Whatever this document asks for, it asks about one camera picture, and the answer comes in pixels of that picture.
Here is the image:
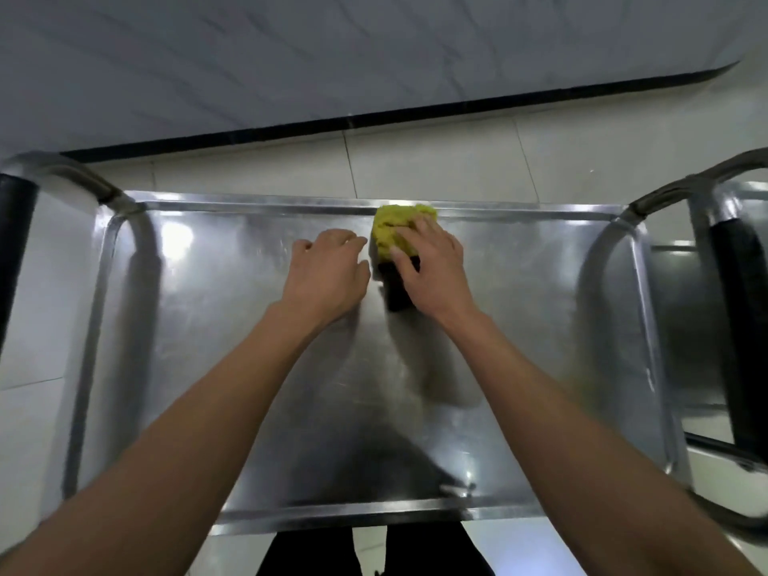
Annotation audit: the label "person's right hand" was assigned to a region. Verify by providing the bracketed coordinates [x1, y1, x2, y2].
[389, 216, 476, 326]

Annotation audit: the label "person's left hand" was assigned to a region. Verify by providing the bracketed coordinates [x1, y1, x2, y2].
[280, 229, 372, 324]

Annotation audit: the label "yellow cleaning cloth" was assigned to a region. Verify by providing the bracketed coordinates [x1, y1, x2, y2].
[371, 202, 438, 262]

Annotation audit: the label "person's right forearm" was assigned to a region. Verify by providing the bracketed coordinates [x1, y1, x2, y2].
[431, 306, 764, 576]

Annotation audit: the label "person's left forearm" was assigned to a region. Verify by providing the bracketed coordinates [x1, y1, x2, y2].
[0, 298, 338, 576]

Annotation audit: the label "person's black trousers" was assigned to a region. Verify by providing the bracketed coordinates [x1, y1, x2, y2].
[257, 520, 497, 576]

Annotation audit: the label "black cart handle grip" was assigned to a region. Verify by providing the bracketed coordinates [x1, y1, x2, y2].
[710, 217, 768, 453]

